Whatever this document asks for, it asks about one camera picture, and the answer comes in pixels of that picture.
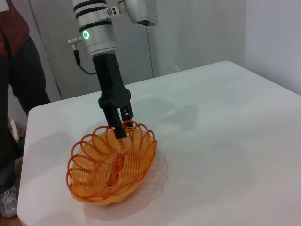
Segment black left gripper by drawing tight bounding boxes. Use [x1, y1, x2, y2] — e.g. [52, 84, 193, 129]
[92, 53, 135, 140]

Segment orange wire basket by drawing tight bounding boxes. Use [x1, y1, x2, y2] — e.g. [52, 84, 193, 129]
[66, 120, 158, 208]

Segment person in dark clothes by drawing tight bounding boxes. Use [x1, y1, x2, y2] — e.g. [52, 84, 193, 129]
[0, 0, 51, 189]

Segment grey sneaker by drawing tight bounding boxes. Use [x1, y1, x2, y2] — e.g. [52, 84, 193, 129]
[0, 185, 19, 218]

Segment black cable with silver plug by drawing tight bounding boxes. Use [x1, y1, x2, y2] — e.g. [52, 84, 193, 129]
[67, 37, 98, 76]

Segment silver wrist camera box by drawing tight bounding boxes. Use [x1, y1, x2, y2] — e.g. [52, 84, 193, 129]
[117, 0, 160, 27]

